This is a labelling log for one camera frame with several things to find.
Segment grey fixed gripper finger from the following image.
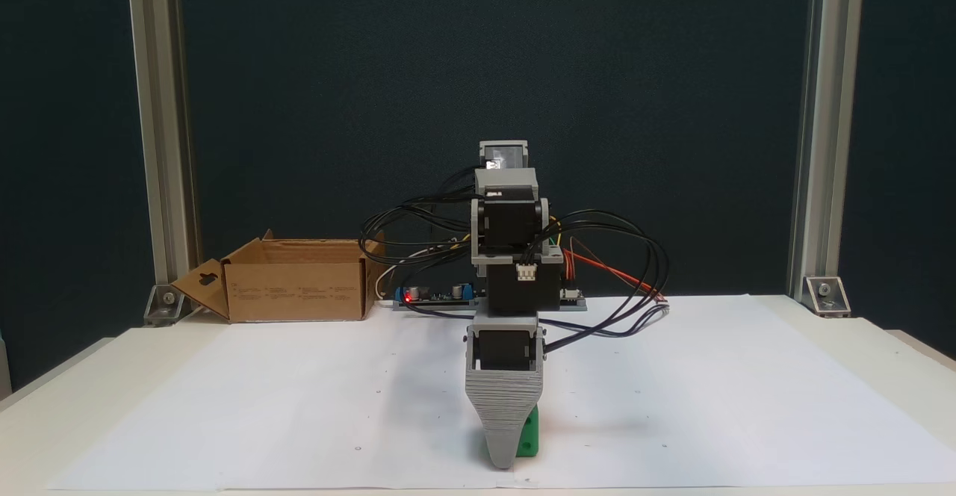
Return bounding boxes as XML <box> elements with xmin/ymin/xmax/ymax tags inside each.
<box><xmin>465</xmin><ymin>370</ymin><xmax>545</xmax><ymax>471</ymax></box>

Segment green dice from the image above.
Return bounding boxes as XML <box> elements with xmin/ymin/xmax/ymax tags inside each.
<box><xmin>478</xmin><ymin>404</ymin><xmax>541</xmax><ymax>459</ymax></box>

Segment circuit board with red LED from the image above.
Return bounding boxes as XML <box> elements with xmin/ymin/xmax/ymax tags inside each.
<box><xmin>394</xmin><ymin>281</ymin><xmax>482</xmax><ymax>311</ymax></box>

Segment large white paper sheet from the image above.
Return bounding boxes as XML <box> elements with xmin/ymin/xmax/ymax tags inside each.
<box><xmin>46</xmin><ymin>294</ymin><xmax>956</xmax><ymax>491</ymax></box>

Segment brown cardboard box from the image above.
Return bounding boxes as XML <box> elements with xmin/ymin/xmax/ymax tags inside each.
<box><xmin>171</xmin><ymin>230</ymin><xmax>387</xmax><ymax>324</ymax></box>

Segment dark cable on table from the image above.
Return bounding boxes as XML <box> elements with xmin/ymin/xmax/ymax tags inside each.
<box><xmin>407</xmin><ymin>298</ymin><xmax>669</xmax><ymax>338</ymax></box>

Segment red and orange wires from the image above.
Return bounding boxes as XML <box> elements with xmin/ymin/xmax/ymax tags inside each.
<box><xmin>564</xmin><ymin>248</ymin><xmax>668</xmax><ymax>303</ymax></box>

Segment white cable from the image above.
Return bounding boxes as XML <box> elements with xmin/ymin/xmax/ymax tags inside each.
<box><xmin>376</xmin><ymin>246</ymin><xmax>449</xmax><ymax>304</ymax></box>

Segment black servo cable loops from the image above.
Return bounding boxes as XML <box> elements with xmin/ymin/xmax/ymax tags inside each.
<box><xmin>541</xmin><ymin>210</ymin><xmax>670</xmax><ymax>353</ymax></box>
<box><xmin>358</xmin><ymin>171</ymin><xmax>482</xmax><ymax>267</ymax></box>

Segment metal corner bracket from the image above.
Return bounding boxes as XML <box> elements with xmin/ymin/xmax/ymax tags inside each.
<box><xmin>804</xmin><ymin>276</ymin><xmax>852</xmax><ymax>318</ymax></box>
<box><xmin>143</xmin><ymin>283</ymin><xmax>186</xmax><ymax>326</ymax></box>

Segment aluminium frame post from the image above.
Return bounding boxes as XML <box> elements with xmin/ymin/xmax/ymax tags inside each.
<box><xmin>125</xmin><ymin>0</ymin><xmax>202</xmax><ymax>291</ymax></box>
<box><xmin>786</xmin><ymin>0</ymin><xmax>867</xmax><ymax>299</ymax></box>

